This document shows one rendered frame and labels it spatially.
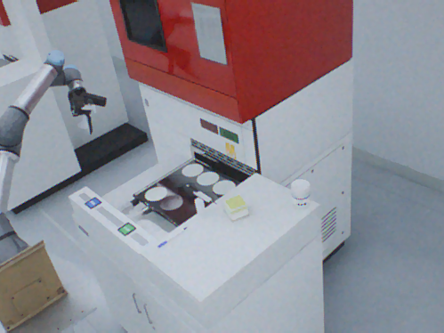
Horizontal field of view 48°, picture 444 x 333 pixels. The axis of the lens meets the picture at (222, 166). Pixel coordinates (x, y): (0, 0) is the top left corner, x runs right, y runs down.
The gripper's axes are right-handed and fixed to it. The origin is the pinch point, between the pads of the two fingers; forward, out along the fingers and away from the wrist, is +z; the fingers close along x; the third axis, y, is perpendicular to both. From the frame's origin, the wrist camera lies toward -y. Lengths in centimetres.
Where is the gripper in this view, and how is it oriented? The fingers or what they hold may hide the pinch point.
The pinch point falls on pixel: (94, 125)
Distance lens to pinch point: 234.5
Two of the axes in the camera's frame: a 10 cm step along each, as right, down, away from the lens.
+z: 3.9, 8.1, -4.4
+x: 3.3, -5.7, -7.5
